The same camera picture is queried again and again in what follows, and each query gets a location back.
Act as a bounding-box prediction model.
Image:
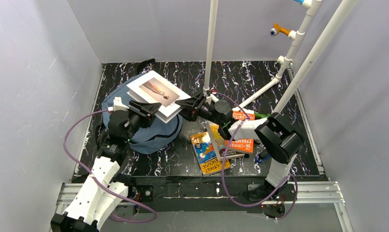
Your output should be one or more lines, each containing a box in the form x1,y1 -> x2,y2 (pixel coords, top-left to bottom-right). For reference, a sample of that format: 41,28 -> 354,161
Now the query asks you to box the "white pvc pipe frame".
202,0 -> 357,113

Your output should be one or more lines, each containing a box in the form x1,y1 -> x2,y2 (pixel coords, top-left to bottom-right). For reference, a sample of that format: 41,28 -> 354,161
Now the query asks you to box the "white style magazine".
127,71 -> 190,123

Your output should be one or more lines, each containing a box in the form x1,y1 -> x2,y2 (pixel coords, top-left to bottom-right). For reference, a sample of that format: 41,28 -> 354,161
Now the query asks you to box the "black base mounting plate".
98,174 -> 330,215

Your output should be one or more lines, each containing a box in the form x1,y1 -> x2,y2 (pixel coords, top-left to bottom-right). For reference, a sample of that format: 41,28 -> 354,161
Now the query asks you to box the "orange storey treehouse book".
229,110 -> 254,154

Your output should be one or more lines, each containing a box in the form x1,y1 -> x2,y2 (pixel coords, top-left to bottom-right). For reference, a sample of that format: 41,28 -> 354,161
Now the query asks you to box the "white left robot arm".
50,97 -> 161,232

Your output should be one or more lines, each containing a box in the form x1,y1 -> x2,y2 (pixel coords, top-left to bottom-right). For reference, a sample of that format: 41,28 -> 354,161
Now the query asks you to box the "colourful blue storey book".
190,132 -> 231,175

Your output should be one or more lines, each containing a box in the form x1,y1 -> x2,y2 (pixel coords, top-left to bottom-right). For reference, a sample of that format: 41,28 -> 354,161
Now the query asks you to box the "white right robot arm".
176,94 -> 304,189

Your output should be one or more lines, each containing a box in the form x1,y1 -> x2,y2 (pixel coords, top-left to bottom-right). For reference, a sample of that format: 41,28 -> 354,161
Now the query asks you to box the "orange blue pipe valve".
270,23 -> 291,37

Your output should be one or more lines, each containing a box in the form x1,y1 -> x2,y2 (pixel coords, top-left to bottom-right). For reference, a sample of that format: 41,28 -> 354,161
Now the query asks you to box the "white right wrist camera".
203,90 -> 219,104

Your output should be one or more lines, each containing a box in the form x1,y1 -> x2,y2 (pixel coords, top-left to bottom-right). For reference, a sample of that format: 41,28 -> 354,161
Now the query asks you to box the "aluminium rail frame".
56,181 -> 353,232

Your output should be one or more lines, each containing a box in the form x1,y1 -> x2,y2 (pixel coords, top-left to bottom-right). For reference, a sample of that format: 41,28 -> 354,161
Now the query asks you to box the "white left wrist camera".
108,97 -> 129,113

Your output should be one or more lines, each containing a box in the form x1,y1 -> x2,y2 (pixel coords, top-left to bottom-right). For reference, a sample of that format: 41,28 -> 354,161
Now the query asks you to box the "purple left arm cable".
63,110 -> 158,224

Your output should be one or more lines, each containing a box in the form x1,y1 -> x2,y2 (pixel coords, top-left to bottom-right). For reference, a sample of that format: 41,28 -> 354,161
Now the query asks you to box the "light blue student backpack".
101,59 -> 183,154

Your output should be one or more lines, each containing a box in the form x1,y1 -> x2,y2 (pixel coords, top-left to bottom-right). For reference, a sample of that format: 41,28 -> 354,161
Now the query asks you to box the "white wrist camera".
108,97 -> 129,113
203,90 -> 219,104

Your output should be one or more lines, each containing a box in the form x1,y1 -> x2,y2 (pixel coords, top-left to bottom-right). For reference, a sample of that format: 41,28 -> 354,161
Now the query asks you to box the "beige paperback book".
206,121 -> 245,161

